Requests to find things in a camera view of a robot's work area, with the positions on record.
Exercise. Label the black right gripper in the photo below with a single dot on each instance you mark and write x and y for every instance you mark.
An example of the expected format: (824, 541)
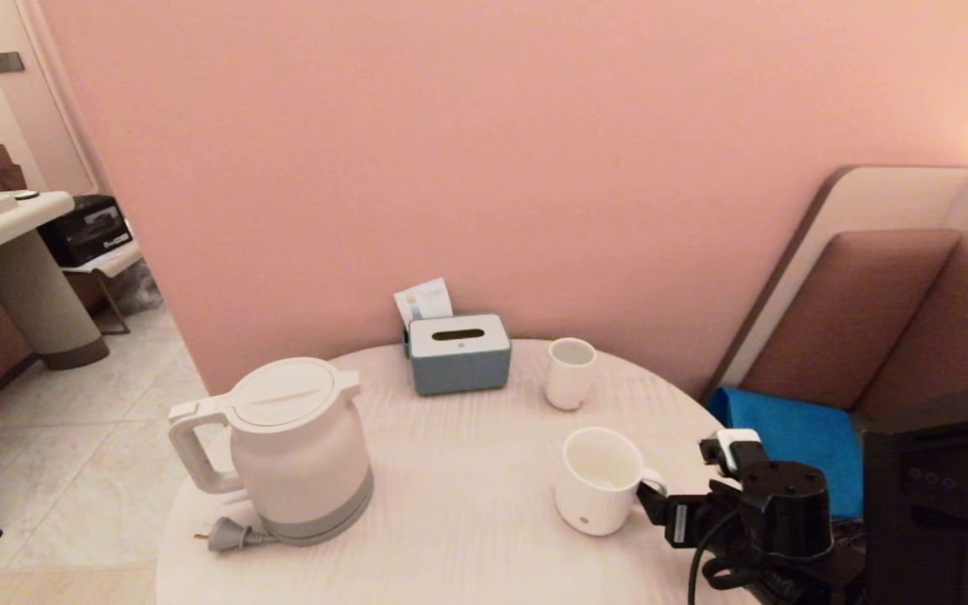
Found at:
(786, 512)

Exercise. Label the white ribbed mug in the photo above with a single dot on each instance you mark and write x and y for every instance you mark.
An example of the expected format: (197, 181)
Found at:
(593, 504)

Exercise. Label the white electric kettle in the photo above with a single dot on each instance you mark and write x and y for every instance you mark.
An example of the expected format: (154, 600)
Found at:
(307, 454)

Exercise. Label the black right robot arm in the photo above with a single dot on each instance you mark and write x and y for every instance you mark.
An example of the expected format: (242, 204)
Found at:
(921, 521)

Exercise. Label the blue folded cloth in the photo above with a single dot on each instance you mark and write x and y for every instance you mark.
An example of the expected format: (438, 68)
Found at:
(803, 437)

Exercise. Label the grey tissue box white lid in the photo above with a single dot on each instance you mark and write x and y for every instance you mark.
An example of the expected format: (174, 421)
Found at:
(459, 365)

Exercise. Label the white paper sachets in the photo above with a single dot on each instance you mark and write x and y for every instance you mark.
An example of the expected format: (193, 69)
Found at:
(423, 300)

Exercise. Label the brown upholstered sofa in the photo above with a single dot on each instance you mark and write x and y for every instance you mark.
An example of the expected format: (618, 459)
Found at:
(912, 319)

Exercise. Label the grey round kettle base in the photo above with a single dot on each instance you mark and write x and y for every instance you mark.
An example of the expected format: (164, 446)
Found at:
(320, 539)

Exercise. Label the beige rounded backrest panel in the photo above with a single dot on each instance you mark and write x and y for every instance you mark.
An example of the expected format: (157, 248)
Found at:
(870, 202)

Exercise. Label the grey power plug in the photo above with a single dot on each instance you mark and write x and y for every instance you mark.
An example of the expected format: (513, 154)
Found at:
(230, 534)

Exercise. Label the clear plastic bag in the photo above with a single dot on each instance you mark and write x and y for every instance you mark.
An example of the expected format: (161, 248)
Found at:
(135, 292)

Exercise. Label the small white metal-legged stool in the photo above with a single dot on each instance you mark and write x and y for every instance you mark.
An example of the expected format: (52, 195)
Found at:
(114, 261)

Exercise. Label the black box appliance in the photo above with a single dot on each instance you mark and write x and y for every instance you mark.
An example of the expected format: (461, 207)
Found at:
(85, 234)

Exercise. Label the round black sink stopper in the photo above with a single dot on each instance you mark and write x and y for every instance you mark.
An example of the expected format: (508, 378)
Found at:
(28, 196)

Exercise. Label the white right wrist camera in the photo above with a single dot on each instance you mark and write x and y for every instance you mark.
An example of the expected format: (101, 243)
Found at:
(740, 441)

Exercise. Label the beige sink pedestal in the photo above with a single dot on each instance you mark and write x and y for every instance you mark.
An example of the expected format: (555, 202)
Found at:
(39, 311)

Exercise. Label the grey wall switch plate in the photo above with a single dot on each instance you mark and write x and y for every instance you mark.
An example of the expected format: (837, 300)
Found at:
(7, 62)

